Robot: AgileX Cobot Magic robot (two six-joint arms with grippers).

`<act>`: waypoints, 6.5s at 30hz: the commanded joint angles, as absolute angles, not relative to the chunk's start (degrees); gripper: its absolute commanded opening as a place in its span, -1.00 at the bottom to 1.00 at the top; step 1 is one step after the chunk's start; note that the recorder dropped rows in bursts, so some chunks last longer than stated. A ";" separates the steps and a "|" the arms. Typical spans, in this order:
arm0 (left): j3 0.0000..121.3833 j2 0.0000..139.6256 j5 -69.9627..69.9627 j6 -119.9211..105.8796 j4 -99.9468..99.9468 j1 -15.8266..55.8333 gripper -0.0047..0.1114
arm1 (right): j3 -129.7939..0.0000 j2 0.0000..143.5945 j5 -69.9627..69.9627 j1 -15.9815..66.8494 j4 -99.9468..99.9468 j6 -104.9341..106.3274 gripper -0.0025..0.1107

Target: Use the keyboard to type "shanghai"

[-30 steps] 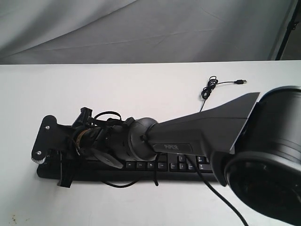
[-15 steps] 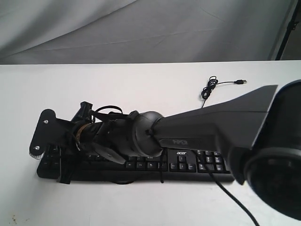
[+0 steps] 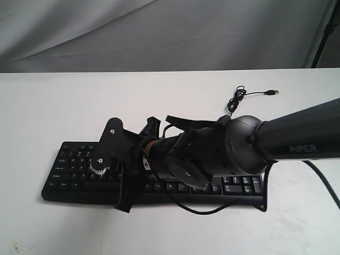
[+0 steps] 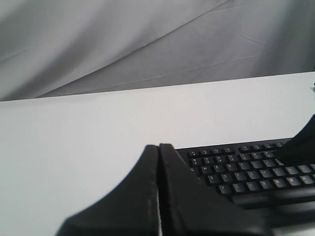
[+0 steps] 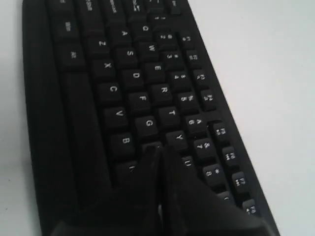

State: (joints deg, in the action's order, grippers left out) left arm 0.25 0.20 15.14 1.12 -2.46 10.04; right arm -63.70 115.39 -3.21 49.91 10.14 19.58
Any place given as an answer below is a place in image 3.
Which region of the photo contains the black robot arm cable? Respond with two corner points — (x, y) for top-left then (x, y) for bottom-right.
(156, 148), (340, 215)

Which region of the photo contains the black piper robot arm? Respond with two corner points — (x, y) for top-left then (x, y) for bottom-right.
(110, 99), (339, 212)

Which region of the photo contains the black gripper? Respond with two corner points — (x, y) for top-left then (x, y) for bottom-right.
(114, 116), (180, 213)

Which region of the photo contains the black tripod stand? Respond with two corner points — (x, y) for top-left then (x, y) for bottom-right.
(310, 1), (339, 69)

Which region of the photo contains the black USB cable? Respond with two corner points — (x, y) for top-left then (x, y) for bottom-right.
(225, 85), (280, 120)

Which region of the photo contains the black acer keyboard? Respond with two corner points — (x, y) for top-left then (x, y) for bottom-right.
(41, 141), (263, 206)

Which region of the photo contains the grey backdrop cloth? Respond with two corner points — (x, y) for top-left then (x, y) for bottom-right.
(1, 1), (336, 73)

